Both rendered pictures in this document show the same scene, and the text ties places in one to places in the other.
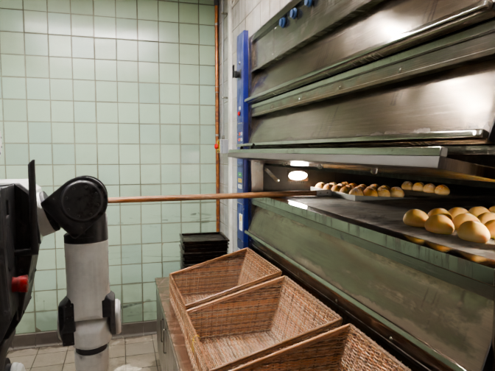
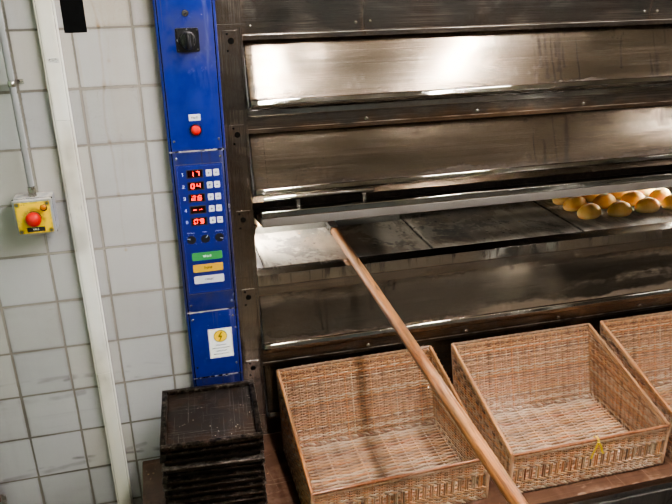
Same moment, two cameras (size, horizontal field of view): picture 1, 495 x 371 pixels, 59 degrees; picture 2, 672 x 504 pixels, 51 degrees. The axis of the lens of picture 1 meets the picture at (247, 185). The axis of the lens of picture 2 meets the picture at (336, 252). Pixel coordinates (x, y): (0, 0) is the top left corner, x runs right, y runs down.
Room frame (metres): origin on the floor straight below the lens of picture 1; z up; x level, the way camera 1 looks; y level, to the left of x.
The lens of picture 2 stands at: (2.32, 1.96, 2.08)
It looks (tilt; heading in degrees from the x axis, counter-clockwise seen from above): 22 degrees down; 272
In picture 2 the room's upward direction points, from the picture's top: 1 degrees counter-clockwise
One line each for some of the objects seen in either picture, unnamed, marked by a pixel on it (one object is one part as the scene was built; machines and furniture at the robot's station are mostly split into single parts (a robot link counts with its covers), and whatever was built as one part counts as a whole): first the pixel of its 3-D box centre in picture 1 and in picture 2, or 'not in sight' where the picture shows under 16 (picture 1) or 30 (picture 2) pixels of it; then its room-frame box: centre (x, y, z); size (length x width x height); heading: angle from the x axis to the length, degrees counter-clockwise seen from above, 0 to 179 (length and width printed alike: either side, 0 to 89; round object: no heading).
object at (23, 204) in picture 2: (222, 146); (36, 213); (3.21, 0.18, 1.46); 0.10 x 0.07 x 0.10; 16
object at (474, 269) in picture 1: (320, 216); (513, 247); (1.78, -0.30, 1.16); 1.80 x 0.06 x 0.04; 16
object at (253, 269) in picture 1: (220, 285); (377, 430); (2.26, 0.14, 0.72); 0.56 x 0.49 x 0.28; 17
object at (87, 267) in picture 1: (88, 289); not in sight; (0.95, 0.35, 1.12); 0.13 x 0.12 x 0.22; 105
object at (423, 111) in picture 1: (317, 123); (526, 142); (1.78, -0.28, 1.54); 1.79 x 0.11 x 0.19; 16
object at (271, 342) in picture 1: (254, 332); (552, 400); (1.67, -0.03, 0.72); 0.56 x 0.49 x 0.28; 16
